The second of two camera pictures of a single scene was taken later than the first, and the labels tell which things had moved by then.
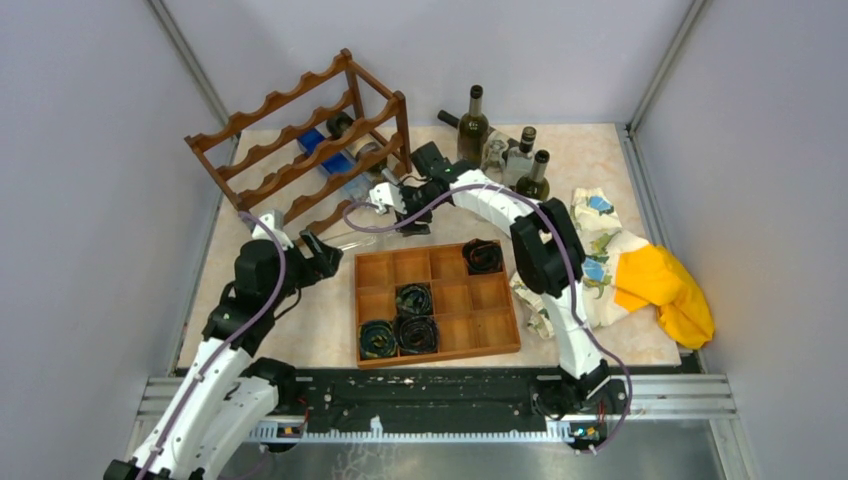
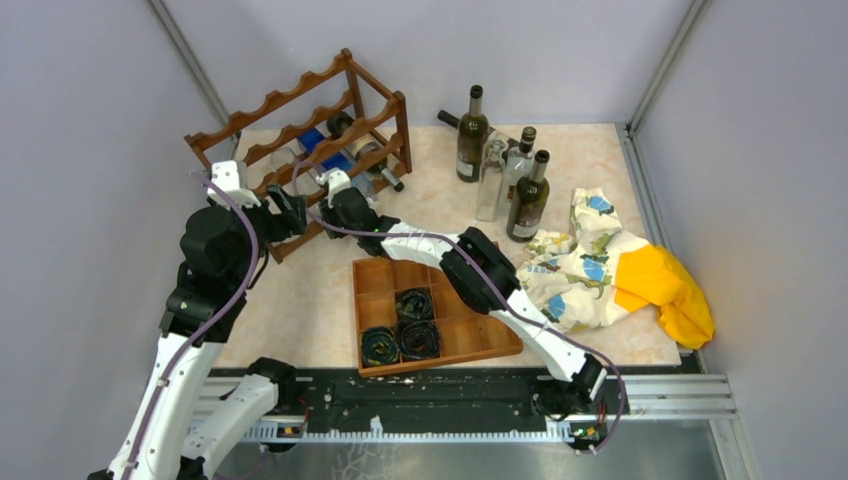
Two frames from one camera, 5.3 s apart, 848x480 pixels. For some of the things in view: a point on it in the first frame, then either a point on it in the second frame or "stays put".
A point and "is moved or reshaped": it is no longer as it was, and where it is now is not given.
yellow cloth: (650, 277) stays put
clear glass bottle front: (371, 243) is moved or reshaped
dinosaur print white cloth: (603, 242) stays put
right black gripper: (416, 229) -> (326, 212)
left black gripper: (323, 263) -> (292, 219)
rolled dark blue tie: (416, 334) stays put
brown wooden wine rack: (294, 155) stays put
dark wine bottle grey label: (473, 129) stays put
